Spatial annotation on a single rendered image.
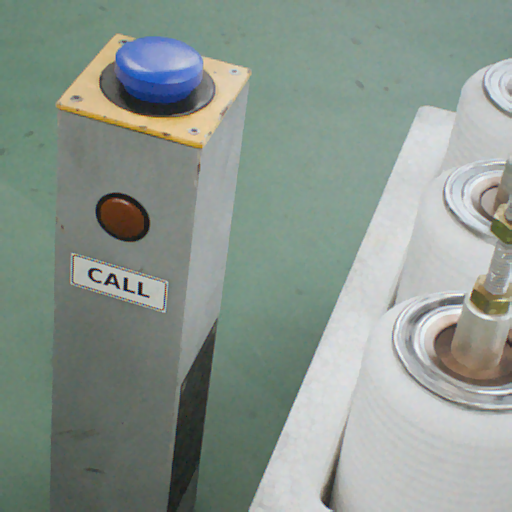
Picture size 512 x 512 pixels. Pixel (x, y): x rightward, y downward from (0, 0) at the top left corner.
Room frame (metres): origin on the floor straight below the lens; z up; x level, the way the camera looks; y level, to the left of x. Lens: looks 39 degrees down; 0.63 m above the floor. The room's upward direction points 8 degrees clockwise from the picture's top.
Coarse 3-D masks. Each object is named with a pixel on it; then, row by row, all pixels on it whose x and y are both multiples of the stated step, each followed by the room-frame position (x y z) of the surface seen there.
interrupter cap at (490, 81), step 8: (496, 64) 0.68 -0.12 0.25; (504, 64) 0.68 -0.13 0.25; (488, 72) 0.67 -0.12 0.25; (496, 72) 0.67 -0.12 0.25; (504, 72) 0.67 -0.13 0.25; (488, 80) 0.66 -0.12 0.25; (496, 80) 0.66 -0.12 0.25; (504, 80) 0.66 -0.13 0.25; (488, 88) 0.65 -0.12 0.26; (496, 88) 0.65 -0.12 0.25; (504, 88) 0.65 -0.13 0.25; (488, 96) 0.64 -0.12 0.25; (496, 96) 0.64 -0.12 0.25; (504, 96) 0.64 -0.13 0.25; (496, 104) 0.63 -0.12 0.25; (504, 104) 0.63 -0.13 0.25; (504, 112) 0.63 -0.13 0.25
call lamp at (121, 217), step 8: (112, 200) 0.47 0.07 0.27; (120, 200) 0.47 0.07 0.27; (104, 208) 0.47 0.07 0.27; (112, 208) 0.47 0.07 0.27; (120, 208) 0.47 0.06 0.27; (128, 208) 0.47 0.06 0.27; (136, 208) 0.47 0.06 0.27; (104, 216) 0.47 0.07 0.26; (112, 216) 0.47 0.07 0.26; (120, 216) 0.47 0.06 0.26; (128, 216) 0.47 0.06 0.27; (136, 216) 0.47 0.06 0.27; (104, 224) 0.47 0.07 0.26; (112, 224) 0.47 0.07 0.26; (120, 224) 0.47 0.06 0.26; (128, 224) 0.47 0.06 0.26; (136, 224) 0.47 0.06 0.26; (112, 232) 0.47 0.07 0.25; (120, 232) 0.47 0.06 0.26; (128, 232) 0.47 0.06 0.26; (136, 232) 0.47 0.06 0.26
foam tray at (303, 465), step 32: (416, 128) 0.71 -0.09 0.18; (448, 128) 0.72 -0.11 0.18; (416, 160) 0.68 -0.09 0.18; (384, 192) 0.64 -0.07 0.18; (416, 192) 0.64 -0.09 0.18; (384, 224) 0.61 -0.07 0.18; (384, 256) 0.57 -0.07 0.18; (352, 288) 0.54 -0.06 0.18; (384, 288) 0.55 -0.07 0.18; (352, 320) 0.52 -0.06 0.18; (320, 352) 0.49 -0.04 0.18; (352, 352) 0.49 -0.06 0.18; (320, 384) 0.46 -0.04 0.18; (352, 384) 0.47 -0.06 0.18; (320, 416) 0.44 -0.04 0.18; (288, 448) 0.42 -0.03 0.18; (320, 448) 0.42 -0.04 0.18; (288, 480) 0.40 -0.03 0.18; (320, 480) 0.40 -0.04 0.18
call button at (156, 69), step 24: (120, 48) 0.51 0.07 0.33; (144, 48) 0.51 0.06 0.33; (168, 48) 0.51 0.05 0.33; (192, 48) 0.52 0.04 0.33; (120, 72) 0.49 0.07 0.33; (144, 72) 0.49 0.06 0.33; (168, 72) 0.49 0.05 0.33; (192, 72) 0.50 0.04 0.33; (144, 96) 0.49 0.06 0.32; (168, 96) 0.49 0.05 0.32
